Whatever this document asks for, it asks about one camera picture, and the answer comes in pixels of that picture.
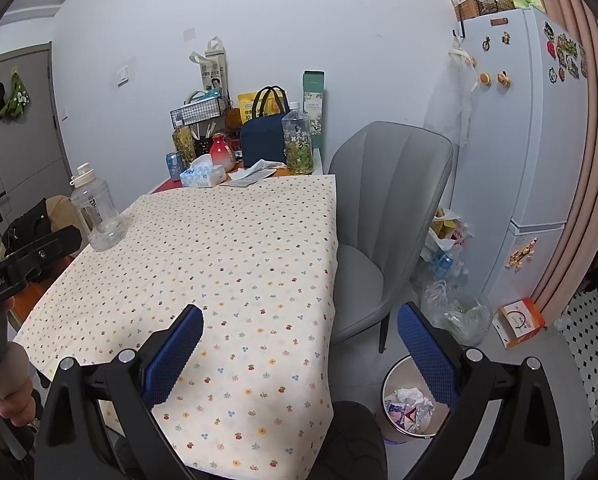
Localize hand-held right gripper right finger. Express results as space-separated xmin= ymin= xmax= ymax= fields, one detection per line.
xmin=396 ymin=302 xmax=587 ymax=480

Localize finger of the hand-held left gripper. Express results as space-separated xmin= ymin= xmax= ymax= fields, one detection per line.
xmin=1 ymin=225 xmax=82 ymax=281

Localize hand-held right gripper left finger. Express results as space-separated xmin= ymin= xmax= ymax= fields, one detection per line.
xmin=34 ymin=304 xmax=205 ymax=480

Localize white round waste bin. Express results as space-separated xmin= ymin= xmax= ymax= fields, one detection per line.
xmin=380 ymin=355 xmax=452 ymax=443

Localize newspaper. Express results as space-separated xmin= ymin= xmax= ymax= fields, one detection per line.
xmin=393 ymin=387 xmax=432 ymax=411

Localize white purple tissue packet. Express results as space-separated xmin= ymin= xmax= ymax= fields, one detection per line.
xmin=385 ymin=402 xmax=409 ymax=426

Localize person's left hand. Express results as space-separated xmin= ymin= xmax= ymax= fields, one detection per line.
xmin=0 ymin=345 xmax=37 ymax=428

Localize black garment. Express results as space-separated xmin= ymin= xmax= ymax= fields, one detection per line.
xmin=1 ymin=199 xmax=54 ymax=261

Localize brown chair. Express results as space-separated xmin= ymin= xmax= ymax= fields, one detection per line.
xmin=0 ymin=195 xmax=84 ymax=261

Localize clear plastic water jug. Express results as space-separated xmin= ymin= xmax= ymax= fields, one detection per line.
xmin=70 ymin=162 xmax=128 ymax=252

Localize orange white carton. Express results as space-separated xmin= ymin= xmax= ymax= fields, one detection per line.
xmin=492 ymin=298 xmax=546 ymax=349

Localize grey door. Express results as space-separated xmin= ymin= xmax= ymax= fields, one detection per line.
xmin=0 ymin=42 xmax=72 ymax=261

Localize floral tablecloth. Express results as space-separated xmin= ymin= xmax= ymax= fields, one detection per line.
xmin=13 ymin=174 xmax=341 ymax=480

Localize white plastic bag with packages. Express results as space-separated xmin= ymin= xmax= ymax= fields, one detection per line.
xmin=419 ymin=207 xmax=472 ymax=281

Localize person's leg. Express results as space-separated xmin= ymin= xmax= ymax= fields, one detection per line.
xmin=329 ymin=401 xmax=387 ymax=480

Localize red mat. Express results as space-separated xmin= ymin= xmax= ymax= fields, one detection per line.
xmin=146 ymin=177 xmax=185 ymax=195

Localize gold ornate magnet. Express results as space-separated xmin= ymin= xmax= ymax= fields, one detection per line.
xmin=509 ymin=237 xmax=539 ymax=273

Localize green hanging hat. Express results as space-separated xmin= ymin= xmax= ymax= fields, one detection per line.
xmin=0 ymin=72 xmax=30 ymax=122

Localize blue white tissue box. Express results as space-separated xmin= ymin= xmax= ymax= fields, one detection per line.
xmin=179 ymin=154 xmax=227 ymax=188

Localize grey upholstered chair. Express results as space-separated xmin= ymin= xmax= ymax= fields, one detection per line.
xmin=328 ymin=121 xmax=454 ymax=353

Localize grey flat paper sheet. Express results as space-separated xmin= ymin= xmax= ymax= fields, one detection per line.
xmin=221 ymin=167 xmax=275 ymax=188

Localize red white vase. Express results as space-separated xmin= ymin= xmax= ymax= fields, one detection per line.
xmin=209 ymin=133 xmax=236 ymax=173

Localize white crumpled cloth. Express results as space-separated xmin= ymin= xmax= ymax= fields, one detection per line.
xmin=244 ymin=159 xmax=287 ymax=173

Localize white fridge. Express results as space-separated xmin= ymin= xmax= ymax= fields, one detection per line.
xmin=436 ymin=7 xmax=590 ymax=306

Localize navy lunch bag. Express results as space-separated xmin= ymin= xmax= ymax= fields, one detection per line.
xmin=239 ymin=86 xmax=291 ymax=166

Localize printed paper tote bag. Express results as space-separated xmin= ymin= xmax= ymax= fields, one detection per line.
xmin=189 ymin=37 xmax=228 ymax=98

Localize plastic bottle with flower tea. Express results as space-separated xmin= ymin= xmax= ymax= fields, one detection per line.
xmin=280 ymin=102 xmax=313 ymax=176

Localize yellow snack bag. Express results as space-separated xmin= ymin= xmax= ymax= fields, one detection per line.
xmin=237 ymin=91 xmax=275 ymax=121

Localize clear hanging plastic bag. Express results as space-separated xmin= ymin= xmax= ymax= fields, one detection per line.
xmin=424 ymin=50 xmax=480 ymax=148

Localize pink curtain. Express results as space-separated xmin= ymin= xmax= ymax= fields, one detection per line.
xmin=509 ymin=0 xmax=598 ymax=311

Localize tall green box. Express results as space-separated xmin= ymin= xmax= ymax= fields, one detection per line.
xmin=301 ymin=70 xmax=326 ymax=150

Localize cluster of fridge magnets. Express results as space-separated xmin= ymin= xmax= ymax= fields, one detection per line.
xmin=543 ymin=21 xmax=587 ymax=81

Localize black wire basket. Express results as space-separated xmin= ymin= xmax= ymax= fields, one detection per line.
xmin=170 ymin=97 xmax=230 ymax=126

